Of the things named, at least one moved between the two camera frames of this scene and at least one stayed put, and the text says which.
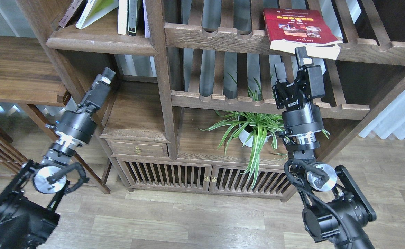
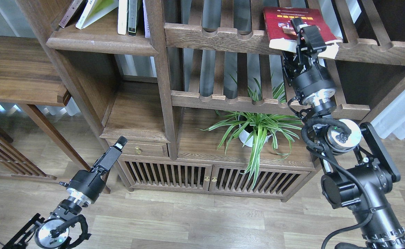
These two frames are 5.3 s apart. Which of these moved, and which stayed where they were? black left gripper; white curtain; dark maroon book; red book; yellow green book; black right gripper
Moved: black right gripper; black left gripper
Stayed: white curtain; dark maroon book; red book; yellow green book
